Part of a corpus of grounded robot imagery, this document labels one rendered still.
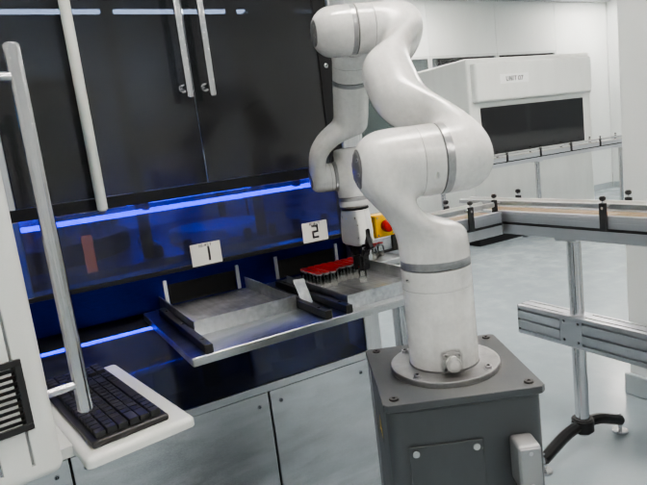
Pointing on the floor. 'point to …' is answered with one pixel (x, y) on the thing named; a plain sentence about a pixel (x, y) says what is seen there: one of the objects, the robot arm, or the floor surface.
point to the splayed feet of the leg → (581, 434)
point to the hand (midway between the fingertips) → (361, 262)
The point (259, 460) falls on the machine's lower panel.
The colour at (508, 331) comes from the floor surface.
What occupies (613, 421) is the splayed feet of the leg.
